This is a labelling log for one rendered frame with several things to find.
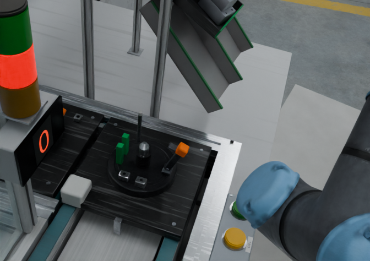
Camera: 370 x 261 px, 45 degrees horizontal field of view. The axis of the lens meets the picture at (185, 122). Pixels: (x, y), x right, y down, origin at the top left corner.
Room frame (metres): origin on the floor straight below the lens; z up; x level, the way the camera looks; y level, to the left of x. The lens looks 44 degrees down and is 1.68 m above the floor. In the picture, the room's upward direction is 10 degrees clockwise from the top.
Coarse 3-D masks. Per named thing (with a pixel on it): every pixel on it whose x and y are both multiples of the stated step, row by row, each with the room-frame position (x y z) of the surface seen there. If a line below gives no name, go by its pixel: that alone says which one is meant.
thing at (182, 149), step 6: (174, 144) 0.59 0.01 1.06; (180, 144) 0.58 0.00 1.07; (174, 150) 0.58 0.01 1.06; (180, 150) 0.57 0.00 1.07; (186, 150) 0.57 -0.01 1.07; (174, 156) 0.58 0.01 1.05; (180, 156) 0.57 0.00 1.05; (168, 162) 0.58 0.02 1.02; (174, 162) 0.57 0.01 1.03; (168, 168) 0.58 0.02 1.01
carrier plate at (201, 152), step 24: (120, 120) 0.72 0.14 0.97; (96, 144) 0.64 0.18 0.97; (168, 144) 0.67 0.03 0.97; (192, 144) 0.69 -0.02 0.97; (96, 168) 0.58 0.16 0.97; (192, 168) 0.62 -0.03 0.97; (96, 192) 0.52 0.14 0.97; (120, 192) 0.53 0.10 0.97; (168, 192) 0.55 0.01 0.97; (192, 192) 0.56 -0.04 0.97; (120, 216) 0.47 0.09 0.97; (144, 216) 0.48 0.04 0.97; (168, 216) 0.49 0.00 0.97
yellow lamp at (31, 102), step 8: (0, 88) 0.40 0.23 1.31; (8, 88) 0.40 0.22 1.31; (24, 88) 0.41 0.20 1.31; (32, 88) 0.42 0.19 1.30; (0, 96) 0.41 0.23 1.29; (8, 96) 0.40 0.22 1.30; (16, 96) 0.40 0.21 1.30; (24, 96) 0.41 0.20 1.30; (32, 96) 0.41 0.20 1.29; (8, 104) 0.40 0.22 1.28; (16, 104) 0.40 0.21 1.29; (24, 104) 0.40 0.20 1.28; (32, 104) 0.41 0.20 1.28; (40, 104) 0.43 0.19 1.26; (8, 112) 0.40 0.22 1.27; (16, 112) 0.40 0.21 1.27; (24, 112) 0.40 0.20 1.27; (32, 112) 0.41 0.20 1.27
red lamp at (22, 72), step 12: (0, 60) 0.40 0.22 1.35; (12, 60) 0.40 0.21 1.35; (24, 60) 0.41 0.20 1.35; (0, 72) 0.40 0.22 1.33; (12, 72) 0.40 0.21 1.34; (24, 72) 0.41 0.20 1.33; (36, 72) 0.43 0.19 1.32; (0, 84) 0.40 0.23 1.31; (12, 84) 0.40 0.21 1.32; (24, 84) 0.41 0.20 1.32
